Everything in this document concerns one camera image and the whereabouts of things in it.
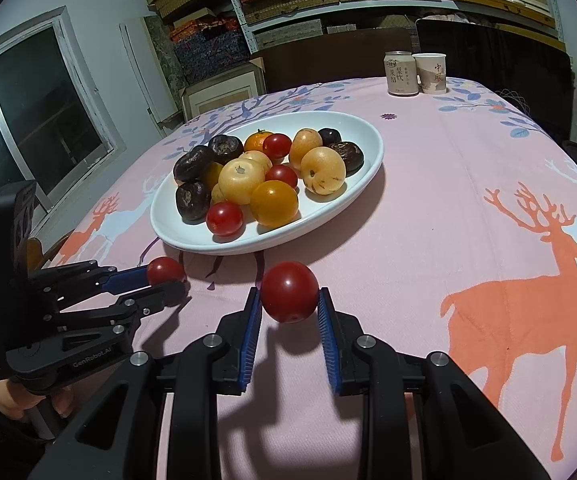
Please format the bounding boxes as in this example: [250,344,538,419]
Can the dark brown water chestnut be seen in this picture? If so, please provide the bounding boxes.
[326,141,365,177]
[175,181,212,222]
[208,134,244,166]
[173,145,215,184]

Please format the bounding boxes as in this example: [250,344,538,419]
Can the dark brown board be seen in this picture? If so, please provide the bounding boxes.
[251,27,414,95]

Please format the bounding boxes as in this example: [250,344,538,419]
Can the black chair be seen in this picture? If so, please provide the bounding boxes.
[415,17,572,141]

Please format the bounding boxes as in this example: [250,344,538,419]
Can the aluminium sliding window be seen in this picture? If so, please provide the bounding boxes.
[0,7,129,241]

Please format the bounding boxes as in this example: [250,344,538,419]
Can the grey woven box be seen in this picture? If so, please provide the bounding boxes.
[254,19,324,51]

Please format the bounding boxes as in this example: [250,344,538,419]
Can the white plate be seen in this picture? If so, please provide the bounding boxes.
[149,111,385,254]

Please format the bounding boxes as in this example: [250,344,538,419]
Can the white long plank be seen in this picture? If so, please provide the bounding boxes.
[120,15,179,136]

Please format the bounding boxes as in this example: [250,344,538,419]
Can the person's left hand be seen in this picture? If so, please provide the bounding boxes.
[0,379,75,421]

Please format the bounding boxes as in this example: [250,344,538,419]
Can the white paper cup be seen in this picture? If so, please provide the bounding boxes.
[413,52,449,95]

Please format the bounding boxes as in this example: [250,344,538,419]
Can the grey-green stone slab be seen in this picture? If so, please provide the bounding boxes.
[143,15,189,106]

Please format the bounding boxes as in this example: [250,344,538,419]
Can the small yellow tangerine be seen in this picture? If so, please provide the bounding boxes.
[199,161,224,191]

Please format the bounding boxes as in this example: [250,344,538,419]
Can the large orange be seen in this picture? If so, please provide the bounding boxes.
[244,129,274,153]

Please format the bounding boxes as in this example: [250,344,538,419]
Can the white metal shelf rack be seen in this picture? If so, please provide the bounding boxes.
[213,0,567,56]

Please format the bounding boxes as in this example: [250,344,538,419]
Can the pink deer print tablecloth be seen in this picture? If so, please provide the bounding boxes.
[48,76,577,480]

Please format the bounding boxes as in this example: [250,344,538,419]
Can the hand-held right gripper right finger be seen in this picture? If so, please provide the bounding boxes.
[317,287,552,480]

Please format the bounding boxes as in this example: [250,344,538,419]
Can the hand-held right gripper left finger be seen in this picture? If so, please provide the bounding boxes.
[28,287,263,480]

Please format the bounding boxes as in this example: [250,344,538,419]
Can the wooden picture frame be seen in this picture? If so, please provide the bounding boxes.
[181,57,265,120]

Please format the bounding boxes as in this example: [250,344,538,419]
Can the beige drink can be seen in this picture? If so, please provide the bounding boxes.
[384,50,419,96]

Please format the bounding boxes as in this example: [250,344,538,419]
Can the pile of mixed patterned boxes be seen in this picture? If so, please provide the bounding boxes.
[143,0,252,83]

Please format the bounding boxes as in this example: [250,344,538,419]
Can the wooden chair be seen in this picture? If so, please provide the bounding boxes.
[26,230,76,273]

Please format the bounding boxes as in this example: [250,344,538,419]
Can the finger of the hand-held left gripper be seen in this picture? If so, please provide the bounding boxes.
[56,280,188,333]
[28,259,154,306]

